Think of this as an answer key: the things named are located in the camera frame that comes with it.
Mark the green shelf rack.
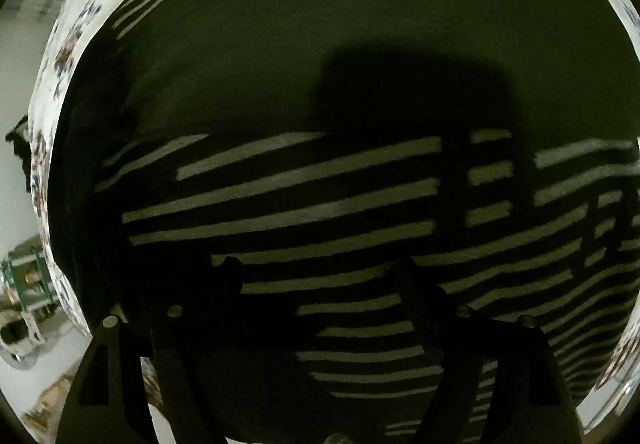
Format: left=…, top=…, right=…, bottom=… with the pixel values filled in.
left=1, top=238, right=60, bottom=322

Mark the black clothes pile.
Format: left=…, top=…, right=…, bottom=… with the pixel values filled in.
left=4, top=116, right=32, bottom=193

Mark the dark striped knit sweater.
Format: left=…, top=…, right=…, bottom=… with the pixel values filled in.
left=49, top=0, right=639, bottom=443

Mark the floral bed cover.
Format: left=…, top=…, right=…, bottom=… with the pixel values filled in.
left=28, top=0, right=125, bottom=337

